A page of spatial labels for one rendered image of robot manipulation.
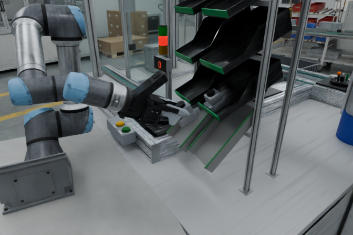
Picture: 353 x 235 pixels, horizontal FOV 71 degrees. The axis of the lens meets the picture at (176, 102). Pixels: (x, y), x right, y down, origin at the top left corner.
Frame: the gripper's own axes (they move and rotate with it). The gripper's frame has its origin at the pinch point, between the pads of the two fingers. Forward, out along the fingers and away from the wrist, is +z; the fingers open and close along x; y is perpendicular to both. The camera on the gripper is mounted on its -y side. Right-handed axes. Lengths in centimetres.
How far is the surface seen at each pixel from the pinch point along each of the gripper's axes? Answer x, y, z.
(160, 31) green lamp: -63, -20, 8
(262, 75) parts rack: 8.4, -19.3, 16.6
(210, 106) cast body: 0.7, -3.1, 9.3
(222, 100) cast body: 1.1, -6.6, 12.7
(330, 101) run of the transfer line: -35, -22, 133
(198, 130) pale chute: -8.3, 9.9, 16.3
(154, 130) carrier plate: -32.2, 24.0, 11.6
